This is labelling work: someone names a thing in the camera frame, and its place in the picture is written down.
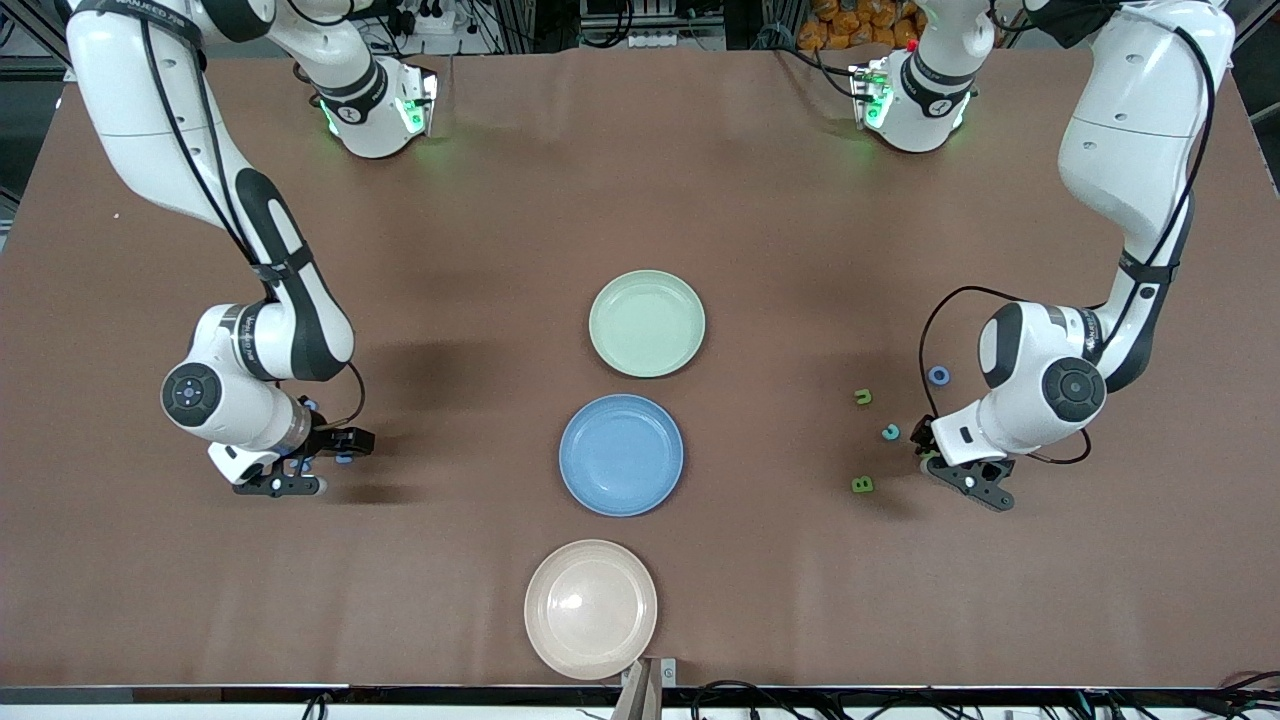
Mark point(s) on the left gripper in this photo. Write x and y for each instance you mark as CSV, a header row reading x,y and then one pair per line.
x,y
925,438

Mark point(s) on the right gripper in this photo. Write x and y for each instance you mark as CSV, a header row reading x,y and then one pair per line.
x,y
326,440

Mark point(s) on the green foam letter B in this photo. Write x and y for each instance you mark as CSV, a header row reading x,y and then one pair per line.
x,y
861,484

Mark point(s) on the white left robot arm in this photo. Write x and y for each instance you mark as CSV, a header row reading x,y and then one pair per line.
x,y
1130,130

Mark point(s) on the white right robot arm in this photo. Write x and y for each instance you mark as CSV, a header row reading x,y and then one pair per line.
x,y
130,100

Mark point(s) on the blue foam letter O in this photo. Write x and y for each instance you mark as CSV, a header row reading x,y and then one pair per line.
x,y
931,375

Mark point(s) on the table cover mat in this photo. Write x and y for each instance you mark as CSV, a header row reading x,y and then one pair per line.
x,y
800,600

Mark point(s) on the blue plate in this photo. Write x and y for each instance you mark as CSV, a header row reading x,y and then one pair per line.
x,y
620,460

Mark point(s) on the light green plate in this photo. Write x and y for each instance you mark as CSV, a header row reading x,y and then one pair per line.
x,y
645,325

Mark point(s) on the beige plate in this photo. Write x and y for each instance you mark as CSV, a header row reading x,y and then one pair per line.
x,y
590,620

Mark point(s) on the bag of orange fruit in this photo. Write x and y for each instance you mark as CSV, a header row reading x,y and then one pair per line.
x,y
850,25

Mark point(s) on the white power strip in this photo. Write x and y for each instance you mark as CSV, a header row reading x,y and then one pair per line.
x,y
680,40
430,18

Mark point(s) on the small metal bracket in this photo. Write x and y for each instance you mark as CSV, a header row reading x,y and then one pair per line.
x,y
667,675

